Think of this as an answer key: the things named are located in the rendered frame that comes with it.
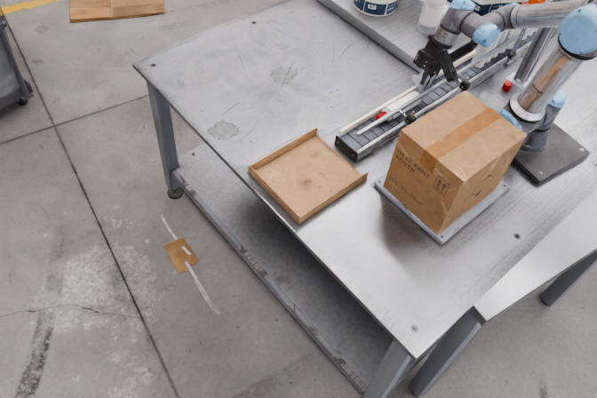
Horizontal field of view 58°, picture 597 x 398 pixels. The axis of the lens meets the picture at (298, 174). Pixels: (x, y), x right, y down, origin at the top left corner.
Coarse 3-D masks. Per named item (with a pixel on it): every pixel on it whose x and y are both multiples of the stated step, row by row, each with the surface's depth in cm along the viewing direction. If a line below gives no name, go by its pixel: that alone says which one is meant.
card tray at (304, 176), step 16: (288, 144) 183; (304, 144) 188; (320, 144) 189; (272, 160) 182; (288, 160) 183; (304, 160) 183; (320, 160) 184; (336, 160) 184; (256, 176) 175; (272, 176) 178; (288, 176) 178; (304, 176) 179; (320, 176) 179; (336, 176) 180; (352, 176) 180; (272, 192) 171; (288, 192) 174; (304, 192) 175; (320, 192) 175; (336, 192) 171; (288, 208) 168; (304, 208) 171; (320, 208) 170
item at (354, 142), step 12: (528, 36) 231; (468, 60) 218; (492, 60) 219; (468, 72) 213; (480, 72) 214; (432, 84) 207; (444, 84) 207; (456, 84) 208; (432, 96) 202; (420, 108) 198; (372, 120) 192; (396, 120) 193; (348, 132) 187; (372, 132) 188; (384, 132) 188; (348, 144) 183; (360, 144) 184
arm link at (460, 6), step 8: (456, 0) 176; (464, 0) 176; (456, 8) 176; (464, 8) 175; (472, 8) 176; (448, 16) 179; (456, 16) 177; (464, 16) 175; (440, 24) 183; (448, 24) 180; (456, 24) 178; (456, 32) 181
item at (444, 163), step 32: (416, 128) 157; (448, 128) 158; (480, 128) 159; (512, 128) 160; (416, 160) 157; (448, 160) 150; (480, 160) 150; (512, 160) 167; (416, 192) 164; (448, 192) 152; (480, 192) 166; (448, 224) 166
